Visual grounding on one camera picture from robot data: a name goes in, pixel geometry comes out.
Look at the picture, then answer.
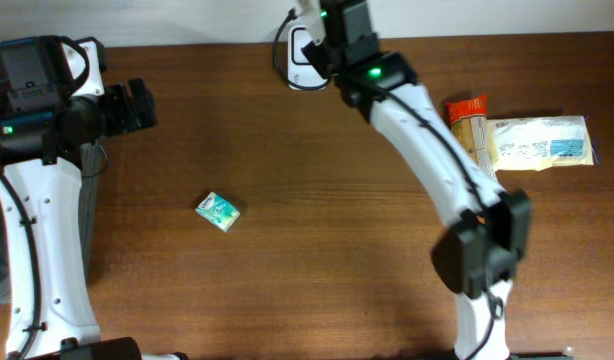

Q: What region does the teal tissue packet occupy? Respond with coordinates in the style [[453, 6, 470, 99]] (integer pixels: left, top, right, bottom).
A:
[[195, 192, 240, 232]]

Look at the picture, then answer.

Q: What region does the orange spaghetti packet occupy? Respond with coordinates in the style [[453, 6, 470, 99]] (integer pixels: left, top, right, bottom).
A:
[[446, 94, 498, 181]]

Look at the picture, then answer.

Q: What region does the yellow white snack bag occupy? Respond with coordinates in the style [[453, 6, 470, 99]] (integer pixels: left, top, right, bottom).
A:
[[488, 116, 595, 171]]

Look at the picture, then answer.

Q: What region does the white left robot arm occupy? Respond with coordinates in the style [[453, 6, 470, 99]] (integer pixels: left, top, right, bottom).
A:
[[0, 79, 157, 359]]

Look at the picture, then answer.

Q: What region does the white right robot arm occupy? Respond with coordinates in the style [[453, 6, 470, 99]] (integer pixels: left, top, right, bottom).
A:
[[298, 0, 531, 359]]

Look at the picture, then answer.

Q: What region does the white barcode scanner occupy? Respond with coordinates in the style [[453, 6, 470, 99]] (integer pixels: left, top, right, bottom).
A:
[[287, 25, 326, 90]]

